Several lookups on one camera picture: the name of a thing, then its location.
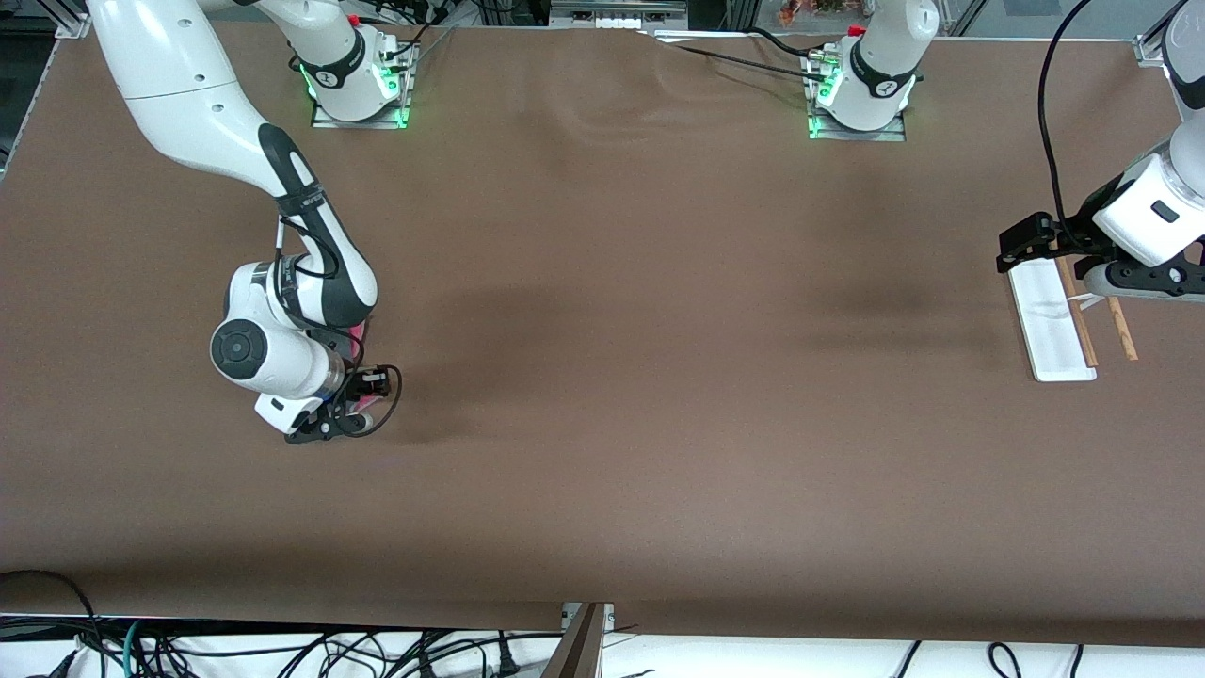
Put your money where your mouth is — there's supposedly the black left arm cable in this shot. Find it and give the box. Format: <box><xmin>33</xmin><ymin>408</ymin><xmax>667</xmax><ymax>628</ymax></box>
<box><xmin>1038</xmin><ymin>0</ymin><xmax>1098</xmax><ymax>236</ymax></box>

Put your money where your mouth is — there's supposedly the wooden rack rod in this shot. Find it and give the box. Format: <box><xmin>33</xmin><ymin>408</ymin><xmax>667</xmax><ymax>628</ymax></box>
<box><xmin>1054</xmin><ymin>254</ymin><xmax>1100</xmax><ymax>368</ymax></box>
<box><xmin>1109</xmin><ymin>294</ymin><xmax>1140</xmax><ymax>363</ymax></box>

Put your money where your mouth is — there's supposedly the black floor cable tangle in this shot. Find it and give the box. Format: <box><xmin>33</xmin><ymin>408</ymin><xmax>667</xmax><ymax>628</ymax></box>
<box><xmin>141</xmin><ymin>629</ymin><xmax>566</xmax><ymax>678</ymax></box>

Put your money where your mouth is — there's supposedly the orange red background item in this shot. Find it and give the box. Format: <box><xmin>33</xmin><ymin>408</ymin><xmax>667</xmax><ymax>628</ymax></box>
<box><xmin>779</xmin><ymin>0</ymin><xmax>872</xmax><ymax>27</ymax></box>

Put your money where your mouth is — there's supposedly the black cable on table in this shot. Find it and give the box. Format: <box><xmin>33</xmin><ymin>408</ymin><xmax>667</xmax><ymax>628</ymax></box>
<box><xmin>650</xmin><ymin>33</ymin><xmax>829</xmax><ymax>74</ymax></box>
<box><xmin>748</xmin><ymin>26</ymin><xmax>822</xmax><ymax>56</ymax></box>

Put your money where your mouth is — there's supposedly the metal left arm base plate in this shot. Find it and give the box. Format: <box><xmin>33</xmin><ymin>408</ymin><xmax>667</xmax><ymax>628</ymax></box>
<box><xmin>805</xmin><ymin>52</ymin><xmax>908</xmax><ymax>142</ymax></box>

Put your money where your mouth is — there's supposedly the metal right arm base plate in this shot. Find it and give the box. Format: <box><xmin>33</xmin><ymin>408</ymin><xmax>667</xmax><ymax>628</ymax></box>
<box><xmin>311</xmin><ymin>38</ymin><xmax>415</xmax><ymax>130</ymax></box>

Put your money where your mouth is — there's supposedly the thick black floor cable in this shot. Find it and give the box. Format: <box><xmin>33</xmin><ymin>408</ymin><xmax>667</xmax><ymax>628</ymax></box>
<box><xmin>0</xmin><ymin>568</ymin><xmax>104</xmax><ymax>678</ymax></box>

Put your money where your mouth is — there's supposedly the white rack base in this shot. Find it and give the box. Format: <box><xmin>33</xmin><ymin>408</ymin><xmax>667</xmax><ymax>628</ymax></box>
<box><xmin>1007</xmin><ymin>257</ymin><xmax>1099</xmax><ymax>383</ymax></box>

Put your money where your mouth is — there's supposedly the grey and pink towel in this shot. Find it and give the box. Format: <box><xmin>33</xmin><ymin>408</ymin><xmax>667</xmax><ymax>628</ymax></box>
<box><xmin>334</xmin><ymin>318</ymin><xmax>382</xmax><ymax>415</ymax></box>

